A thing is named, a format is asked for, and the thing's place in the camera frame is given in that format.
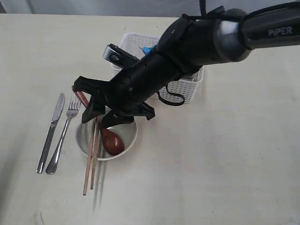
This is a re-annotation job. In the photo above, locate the brown wooden spoon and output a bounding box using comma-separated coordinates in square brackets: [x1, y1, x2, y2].
[72, 85, 125, 155]

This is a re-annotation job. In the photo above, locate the white backdrop curtain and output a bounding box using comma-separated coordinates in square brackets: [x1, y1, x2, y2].
[0, 0, 300, 21]

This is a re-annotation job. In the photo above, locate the silver table knife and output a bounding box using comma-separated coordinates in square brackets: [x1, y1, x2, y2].
[36, 93, 65, 173]

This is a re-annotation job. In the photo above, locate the white perforated plastic basket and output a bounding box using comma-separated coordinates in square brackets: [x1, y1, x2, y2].
[119, 32, 204, 104]

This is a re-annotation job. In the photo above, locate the blue snack packet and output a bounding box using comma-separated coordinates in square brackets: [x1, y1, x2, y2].
[140, 45, 156, 55]

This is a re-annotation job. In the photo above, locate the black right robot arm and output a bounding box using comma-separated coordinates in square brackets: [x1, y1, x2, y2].
[73, 1, 300, 128]

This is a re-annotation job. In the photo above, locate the silver fork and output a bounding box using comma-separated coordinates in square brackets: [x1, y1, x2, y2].
[46, 94, 81, 174]

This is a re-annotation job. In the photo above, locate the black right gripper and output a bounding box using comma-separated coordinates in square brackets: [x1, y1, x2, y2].
[74, 45, 188, 128]

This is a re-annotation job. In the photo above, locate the white ceramic bowl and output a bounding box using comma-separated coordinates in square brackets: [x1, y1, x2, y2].
[75, 121, 138, 161]

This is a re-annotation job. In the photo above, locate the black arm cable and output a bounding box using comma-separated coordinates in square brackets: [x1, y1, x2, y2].
[157, 0, 225, 106]

